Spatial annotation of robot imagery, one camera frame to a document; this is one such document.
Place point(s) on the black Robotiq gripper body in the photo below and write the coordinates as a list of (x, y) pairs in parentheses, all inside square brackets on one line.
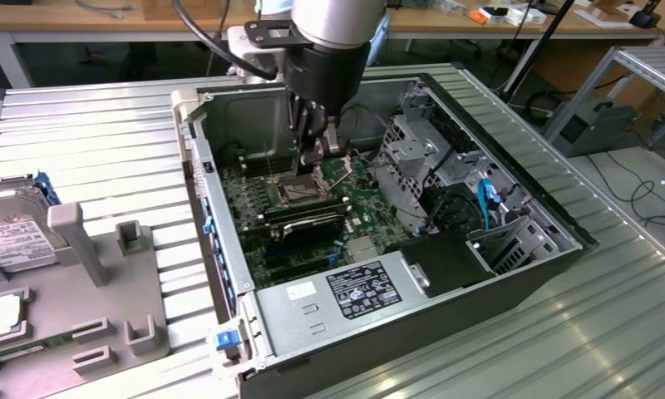
[(326, 75)]

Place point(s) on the green motherboard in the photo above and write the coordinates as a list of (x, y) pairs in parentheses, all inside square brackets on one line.
[(365, 199)]

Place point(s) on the black desk device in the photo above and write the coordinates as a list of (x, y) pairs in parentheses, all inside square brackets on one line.
[(645, 16)]

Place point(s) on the silver power supply unit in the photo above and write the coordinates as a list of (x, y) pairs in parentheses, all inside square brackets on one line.
[(298, 316)]

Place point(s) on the black tripod pole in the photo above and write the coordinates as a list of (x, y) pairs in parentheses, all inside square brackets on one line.
[(543, 37)]

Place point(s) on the small silver heatsink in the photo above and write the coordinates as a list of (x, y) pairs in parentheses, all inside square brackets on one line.
[(362, 249)]

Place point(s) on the short black expansion slot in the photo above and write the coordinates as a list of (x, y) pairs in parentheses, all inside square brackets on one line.
[(301, 272), (298, 262)]

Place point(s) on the hard disk with blue rail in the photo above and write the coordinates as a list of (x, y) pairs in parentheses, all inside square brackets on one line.
[(10, 245)]

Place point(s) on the grey parts rack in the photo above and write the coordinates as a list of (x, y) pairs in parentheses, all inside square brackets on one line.
[(49, 324)]

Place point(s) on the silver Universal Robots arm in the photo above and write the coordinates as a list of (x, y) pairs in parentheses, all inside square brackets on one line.
[(332, 21)]

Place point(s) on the thin metal locking lever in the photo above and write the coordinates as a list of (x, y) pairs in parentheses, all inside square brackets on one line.
[(268, 162)]

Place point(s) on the blue expansion slot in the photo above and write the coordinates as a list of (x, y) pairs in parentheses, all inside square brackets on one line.
[(266, 252)]

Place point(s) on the wooden block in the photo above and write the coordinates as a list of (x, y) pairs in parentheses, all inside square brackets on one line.
[(604, 12)]

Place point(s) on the orange box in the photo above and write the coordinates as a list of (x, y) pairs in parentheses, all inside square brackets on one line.
[(479, 15)]

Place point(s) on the wooden desk with white frame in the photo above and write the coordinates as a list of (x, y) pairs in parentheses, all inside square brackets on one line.
[(449, 25)]

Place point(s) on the green RAM stick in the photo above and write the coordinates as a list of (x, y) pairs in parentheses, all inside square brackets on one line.
[(33, 345)]

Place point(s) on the open black PC case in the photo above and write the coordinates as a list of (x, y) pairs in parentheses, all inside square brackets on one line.
[(476, 324)]

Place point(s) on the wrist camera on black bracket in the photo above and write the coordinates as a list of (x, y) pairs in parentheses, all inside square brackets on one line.
[(254, 56)]

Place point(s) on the metal disk bay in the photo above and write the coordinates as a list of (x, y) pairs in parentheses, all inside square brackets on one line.
[(524, 249)]

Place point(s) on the silver metal drive cage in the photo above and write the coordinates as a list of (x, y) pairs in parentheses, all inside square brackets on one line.
[(409, 149)]

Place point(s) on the white box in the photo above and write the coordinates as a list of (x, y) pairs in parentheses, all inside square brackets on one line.
[(527, 16)]

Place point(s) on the grey equipment box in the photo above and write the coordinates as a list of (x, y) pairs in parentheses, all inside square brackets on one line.
[(604, 129)]

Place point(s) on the blue case latch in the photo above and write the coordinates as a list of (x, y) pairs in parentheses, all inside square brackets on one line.
[(225, 338)]

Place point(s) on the black plastic shroud box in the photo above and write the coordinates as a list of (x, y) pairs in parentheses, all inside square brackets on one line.
[(443, 262)]

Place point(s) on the aluminium profile frame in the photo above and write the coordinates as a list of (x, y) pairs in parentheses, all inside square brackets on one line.
[(643, 62)]

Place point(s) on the black RAM slot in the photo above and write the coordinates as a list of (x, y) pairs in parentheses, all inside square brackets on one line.
[(268, 166), (265, 157)]

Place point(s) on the CPU socket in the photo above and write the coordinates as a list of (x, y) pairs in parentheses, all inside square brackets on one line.
[(298, 193)]

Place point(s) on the graphics card with black fan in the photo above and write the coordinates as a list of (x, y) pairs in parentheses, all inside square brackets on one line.
[(310, 230)]

